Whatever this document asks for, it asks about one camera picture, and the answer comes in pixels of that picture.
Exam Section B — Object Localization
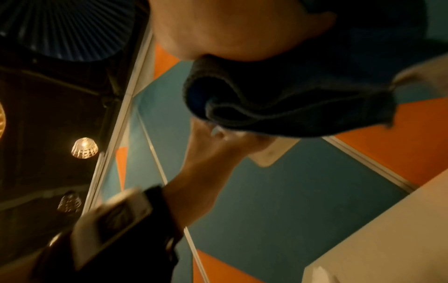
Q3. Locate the unlit woven pendant lamp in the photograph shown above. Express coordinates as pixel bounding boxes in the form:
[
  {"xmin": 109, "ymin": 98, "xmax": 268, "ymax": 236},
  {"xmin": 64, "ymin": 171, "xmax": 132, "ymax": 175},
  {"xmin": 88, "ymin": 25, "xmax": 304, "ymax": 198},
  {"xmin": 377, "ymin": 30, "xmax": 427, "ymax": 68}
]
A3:
[{"xmin": 56, "ymin": 190, "xmax": 84, "ymax": 214}]

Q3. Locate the lit woven pendant lamp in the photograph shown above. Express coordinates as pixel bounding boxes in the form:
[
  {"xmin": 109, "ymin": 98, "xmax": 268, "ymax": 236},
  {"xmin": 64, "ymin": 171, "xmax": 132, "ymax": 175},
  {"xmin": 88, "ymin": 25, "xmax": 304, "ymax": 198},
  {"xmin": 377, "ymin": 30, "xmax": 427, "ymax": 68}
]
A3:
[{"xmin": 70, "ymin": 137, "xmax": 100, "ymax": 160}]

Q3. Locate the blue cleaning cloth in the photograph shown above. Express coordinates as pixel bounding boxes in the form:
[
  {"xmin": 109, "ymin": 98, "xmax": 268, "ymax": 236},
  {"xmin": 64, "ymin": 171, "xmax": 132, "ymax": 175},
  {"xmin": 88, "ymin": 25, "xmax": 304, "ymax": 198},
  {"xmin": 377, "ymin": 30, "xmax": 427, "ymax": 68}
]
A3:
[{"xmin": 183, "ymin": 0, "xmax": 448, "ymax": 138}]

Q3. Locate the large pleated round ceiling lamp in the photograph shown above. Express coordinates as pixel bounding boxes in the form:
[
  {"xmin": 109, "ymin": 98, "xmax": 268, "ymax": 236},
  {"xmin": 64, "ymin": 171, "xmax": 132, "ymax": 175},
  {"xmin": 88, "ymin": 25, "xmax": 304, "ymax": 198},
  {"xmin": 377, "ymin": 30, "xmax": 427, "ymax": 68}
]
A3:
[{"xmin": 0, "ymin": 0, "xmax": 138, "ymax": 62}]

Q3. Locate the person's left hand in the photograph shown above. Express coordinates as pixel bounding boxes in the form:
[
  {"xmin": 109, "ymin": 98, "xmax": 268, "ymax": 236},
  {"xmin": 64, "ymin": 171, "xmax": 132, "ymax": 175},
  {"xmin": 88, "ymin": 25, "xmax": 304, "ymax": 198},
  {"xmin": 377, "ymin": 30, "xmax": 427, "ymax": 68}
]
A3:
[{"xmin": 162, "ymin": 118, "xmax": 277, "ymax": 227}]

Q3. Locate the black left wristband with markers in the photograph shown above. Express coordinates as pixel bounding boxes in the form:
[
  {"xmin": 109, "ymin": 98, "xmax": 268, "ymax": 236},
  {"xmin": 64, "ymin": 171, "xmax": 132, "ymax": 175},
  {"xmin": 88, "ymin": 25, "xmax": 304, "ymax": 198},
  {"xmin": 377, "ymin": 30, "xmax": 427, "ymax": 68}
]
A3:
[{"xmin": 31, "ymin": 185, "xmax": 185, "ymax": 283}]

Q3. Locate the person's right hand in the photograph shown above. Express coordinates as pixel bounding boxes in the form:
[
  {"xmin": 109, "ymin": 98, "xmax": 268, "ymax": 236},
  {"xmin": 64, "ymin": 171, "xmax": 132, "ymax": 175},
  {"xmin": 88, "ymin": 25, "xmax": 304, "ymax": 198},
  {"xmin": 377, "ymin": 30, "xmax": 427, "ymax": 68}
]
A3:
[{"xmin": 148, "ymin": 0, "xmax": 337, "ymax": 62}]

